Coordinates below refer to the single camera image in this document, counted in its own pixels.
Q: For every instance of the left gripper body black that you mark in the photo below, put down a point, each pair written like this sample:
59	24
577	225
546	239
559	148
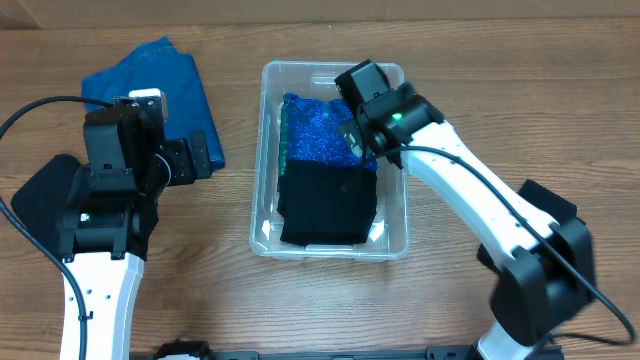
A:
185	160

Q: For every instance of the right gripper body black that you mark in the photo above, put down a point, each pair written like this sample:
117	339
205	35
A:
357	130

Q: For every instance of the blue sparkly sequin garment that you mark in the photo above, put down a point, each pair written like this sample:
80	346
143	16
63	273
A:
309	131

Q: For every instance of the blue denim jeans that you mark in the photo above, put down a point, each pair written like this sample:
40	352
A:
158	64

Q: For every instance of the black cloth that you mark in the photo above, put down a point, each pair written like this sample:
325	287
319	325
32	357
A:
40	202

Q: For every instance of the black garment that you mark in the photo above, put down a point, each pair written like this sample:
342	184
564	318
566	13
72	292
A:
550	205

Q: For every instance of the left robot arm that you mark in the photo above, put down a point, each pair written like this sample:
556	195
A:
110	213

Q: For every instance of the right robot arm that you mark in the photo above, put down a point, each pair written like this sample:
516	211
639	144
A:
544	266

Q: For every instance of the clear plastic storage bin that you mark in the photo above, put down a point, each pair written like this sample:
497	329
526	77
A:
388	237

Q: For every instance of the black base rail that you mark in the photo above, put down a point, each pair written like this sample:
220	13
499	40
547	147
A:
340	355

